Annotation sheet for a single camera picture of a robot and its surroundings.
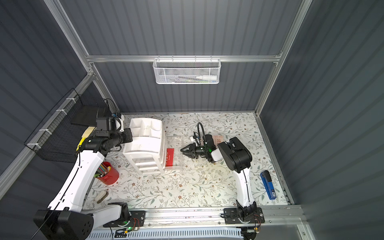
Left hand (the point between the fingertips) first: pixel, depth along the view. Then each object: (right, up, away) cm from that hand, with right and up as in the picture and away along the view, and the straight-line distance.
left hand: (130, 133), depth 76 cm
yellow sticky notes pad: (-22, +1, 0) cm, 22 cm away
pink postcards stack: (+50, -6, +29) cm, 57 cm away
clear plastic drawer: (+20, -8, +27) cm, 34 cm away
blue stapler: (+74, -29, +6) cm, 80 cm away
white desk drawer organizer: (+8, -8, +1) cm, 12 cm away
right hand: (+27, -13, +15) cm, 33 cm away
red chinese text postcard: (+17, -16, +18) cm, 29 cm away
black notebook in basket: (-24, +9, +3) cm, 26 cm away
